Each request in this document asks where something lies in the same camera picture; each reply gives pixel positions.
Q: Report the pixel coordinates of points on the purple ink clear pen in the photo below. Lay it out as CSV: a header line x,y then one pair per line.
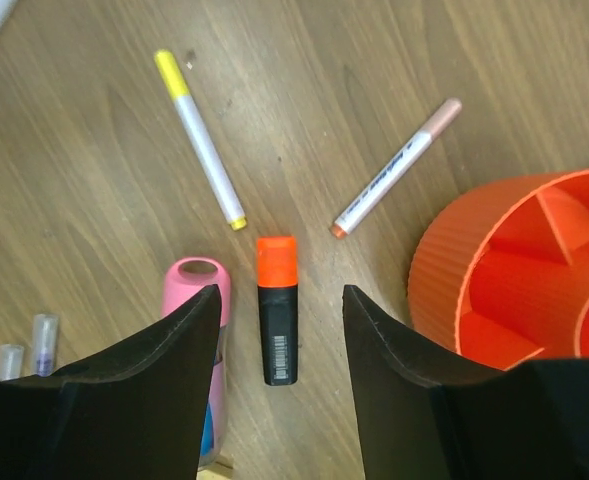
x,y
44,343

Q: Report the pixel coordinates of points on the peach capped white marker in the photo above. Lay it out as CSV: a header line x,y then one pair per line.
x,y
396,167

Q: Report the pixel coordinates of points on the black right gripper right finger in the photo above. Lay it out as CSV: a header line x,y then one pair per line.
x,y
424,412

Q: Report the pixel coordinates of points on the pink capped clear pencil tube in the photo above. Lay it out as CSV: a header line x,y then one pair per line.
x,y
184,279

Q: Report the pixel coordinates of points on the yellow capped white marker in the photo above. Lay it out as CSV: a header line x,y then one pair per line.
x,y
200,139

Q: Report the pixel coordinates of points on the orange round organizer container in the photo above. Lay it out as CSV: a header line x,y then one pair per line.
x,y
501,275

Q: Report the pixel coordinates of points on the orange black highlighter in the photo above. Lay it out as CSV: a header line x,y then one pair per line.
x,y
277,282

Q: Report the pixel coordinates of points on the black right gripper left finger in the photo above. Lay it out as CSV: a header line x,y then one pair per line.
x,y
135,410

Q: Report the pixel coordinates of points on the clear capped pen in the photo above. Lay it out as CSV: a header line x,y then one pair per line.
x,y
11,361

